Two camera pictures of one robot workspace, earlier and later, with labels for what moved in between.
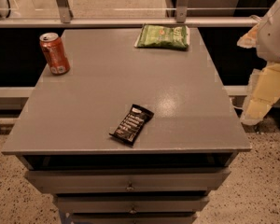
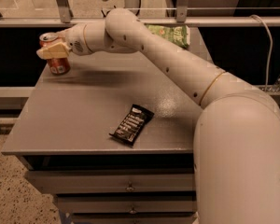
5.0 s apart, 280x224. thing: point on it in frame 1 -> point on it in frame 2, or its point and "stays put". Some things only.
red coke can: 54,53 stays put
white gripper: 274,38 -> 75,39
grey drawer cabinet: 181,155 stays put
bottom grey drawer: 133,217 stays put
